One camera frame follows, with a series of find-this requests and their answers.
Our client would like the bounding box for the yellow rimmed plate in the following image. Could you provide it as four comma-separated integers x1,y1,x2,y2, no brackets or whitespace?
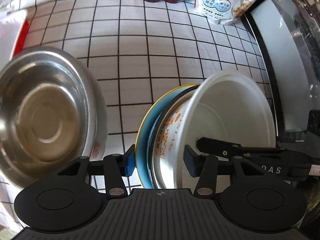
134,83,200,188

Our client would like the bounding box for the white paper noodle bowl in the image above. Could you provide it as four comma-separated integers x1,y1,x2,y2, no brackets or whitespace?
148,70,276,190

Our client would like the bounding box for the red white rectangular container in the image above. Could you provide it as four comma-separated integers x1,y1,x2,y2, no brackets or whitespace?
1,9,29,69

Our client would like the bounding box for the white grid tablecloth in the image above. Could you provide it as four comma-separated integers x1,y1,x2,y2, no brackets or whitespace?
0,0,273,234

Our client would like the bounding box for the blue ceramic bowl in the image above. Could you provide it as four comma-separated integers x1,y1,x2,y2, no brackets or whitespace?
135,84,198,190

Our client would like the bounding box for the stainless steel bowl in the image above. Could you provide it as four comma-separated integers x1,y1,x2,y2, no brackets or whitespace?
1,47,108,189

